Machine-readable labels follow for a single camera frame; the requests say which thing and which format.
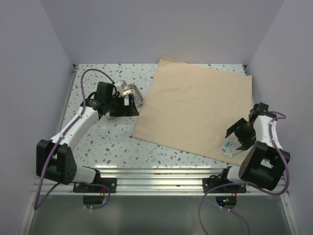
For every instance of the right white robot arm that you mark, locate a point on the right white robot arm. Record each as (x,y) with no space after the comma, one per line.
(266,161)

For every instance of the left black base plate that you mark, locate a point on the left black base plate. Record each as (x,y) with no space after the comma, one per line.
(102,185)

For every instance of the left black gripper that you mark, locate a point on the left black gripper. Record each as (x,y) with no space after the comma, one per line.
(125,110)

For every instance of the beige cloth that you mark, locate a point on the beige cloth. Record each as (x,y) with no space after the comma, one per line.
(190,107)

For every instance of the stainless steel tray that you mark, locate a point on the stainless steel tray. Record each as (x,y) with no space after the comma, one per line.
(133,89)

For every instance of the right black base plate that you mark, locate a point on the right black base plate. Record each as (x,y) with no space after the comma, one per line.
(217,184)

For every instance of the clear plastic packet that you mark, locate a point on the clear plastic packet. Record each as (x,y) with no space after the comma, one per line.
(231,152)

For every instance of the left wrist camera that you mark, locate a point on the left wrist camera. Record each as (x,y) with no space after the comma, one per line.
(120,85)

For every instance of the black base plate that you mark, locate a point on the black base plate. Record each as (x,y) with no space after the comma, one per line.
(217,184)
(102,185)

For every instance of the small steel scissors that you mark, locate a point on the small steel scissors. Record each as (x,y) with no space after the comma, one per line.
(138,101)

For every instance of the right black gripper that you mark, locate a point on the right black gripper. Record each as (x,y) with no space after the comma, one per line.
(236,128)

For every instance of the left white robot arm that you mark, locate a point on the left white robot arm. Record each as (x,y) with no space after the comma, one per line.
(54,157)

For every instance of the green white packet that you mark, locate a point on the green white packet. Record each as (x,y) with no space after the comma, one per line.
(227,144)

